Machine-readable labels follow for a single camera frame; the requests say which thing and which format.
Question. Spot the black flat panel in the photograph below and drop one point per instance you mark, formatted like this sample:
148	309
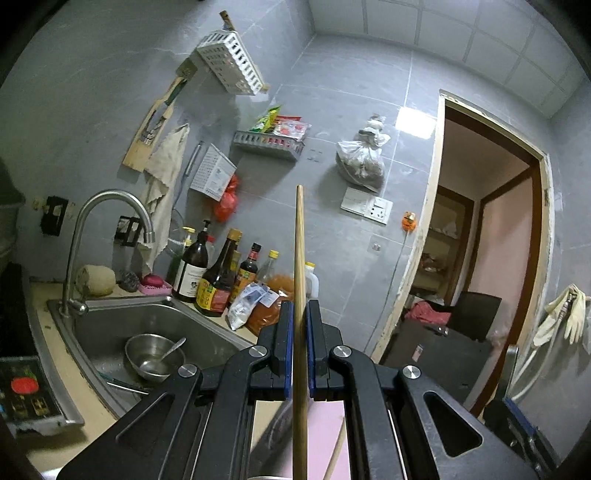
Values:
480	314

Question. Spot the grey cabinet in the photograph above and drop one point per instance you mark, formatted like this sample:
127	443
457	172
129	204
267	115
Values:
434	357

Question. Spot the door frame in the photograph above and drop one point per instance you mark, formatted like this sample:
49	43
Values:
434	184

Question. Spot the yellow-green snack packet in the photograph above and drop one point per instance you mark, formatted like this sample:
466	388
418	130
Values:
265	120

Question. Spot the dark pump bottle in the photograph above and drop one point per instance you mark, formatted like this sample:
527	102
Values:
194	274

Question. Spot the steel sink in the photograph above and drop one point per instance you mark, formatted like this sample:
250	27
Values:
198	323

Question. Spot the wooden shelf unit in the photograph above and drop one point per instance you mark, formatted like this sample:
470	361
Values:
443	240

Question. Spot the steel faucet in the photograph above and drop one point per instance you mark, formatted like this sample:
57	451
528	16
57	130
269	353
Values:
106	196

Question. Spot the white wall basket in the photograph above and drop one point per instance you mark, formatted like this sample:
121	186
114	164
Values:
231	62

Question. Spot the steel spoon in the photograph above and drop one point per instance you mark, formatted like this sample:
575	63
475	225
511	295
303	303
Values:
174	347

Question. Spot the loofah sponge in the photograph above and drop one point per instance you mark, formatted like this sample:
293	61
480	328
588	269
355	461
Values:
94	279

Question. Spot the steel bowl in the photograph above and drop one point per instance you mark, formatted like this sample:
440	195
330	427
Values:
147	357

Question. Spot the plastic bag of dried goods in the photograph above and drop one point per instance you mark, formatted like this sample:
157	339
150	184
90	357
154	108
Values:
362	159

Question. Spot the red snack packet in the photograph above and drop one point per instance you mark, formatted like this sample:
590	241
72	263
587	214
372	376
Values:
291	128

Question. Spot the white blue packet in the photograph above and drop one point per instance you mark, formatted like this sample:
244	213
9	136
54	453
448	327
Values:
249	307

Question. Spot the hanging metal kitchen tool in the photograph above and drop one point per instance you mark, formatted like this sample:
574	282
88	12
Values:
187	69

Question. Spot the orange wall hook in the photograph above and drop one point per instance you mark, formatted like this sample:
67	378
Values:
408	221

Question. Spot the white wall socket plate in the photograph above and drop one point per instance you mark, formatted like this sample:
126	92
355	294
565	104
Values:
367	205

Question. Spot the grey wall shelf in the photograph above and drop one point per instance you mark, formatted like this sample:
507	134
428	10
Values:
268	146

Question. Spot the induction cooker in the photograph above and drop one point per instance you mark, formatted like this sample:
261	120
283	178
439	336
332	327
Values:
27	392

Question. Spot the steel wool scrubber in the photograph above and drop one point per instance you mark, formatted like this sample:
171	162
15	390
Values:
129	280

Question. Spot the cream rubber glove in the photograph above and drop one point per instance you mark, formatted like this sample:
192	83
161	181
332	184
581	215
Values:
549	318
576	318

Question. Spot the red plastic bag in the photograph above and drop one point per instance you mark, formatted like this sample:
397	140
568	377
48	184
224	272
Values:
226	203

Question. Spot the white hanging container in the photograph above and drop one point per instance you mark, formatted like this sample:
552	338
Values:
212	173

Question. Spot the pink soap dish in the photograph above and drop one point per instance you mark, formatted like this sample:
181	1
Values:
154	287

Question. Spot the clear bottle yellow cap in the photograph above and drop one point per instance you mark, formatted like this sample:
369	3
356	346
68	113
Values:
268	270

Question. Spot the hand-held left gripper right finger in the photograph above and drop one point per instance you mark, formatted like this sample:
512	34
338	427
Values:
310	332

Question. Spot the wooden cutting board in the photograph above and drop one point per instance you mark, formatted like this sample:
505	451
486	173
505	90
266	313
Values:
138	152

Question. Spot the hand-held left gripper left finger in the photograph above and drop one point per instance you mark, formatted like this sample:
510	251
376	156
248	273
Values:
288	332

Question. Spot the large soy sauce bottle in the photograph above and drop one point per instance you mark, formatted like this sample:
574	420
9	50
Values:
214	286

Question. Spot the pink floral mat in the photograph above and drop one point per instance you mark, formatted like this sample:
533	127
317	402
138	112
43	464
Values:
321	443

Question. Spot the orange chili packet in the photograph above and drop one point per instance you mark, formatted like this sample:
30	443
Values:
272	307

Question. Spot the beige hanging towel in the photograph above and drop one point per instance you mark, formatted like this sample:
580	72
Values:
164	166

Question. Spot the red label black cap bottle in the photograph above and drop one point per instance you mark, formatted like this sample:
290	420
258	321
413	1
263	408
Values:
247	274

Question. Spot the red cloth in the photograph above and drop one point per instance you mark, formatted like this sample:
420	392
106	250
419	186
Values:
427	314

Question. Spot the black wall outlet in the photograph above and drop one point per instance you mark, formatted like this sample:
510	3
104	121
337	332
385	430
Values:
55	214
128	229

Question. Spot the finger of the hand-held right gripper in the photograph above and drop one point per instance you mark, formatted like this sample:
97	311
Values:
526	424

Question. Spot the wooden chopstick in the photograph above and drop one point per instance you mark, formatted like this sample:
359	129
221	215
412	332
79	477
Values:
299	254
336	447

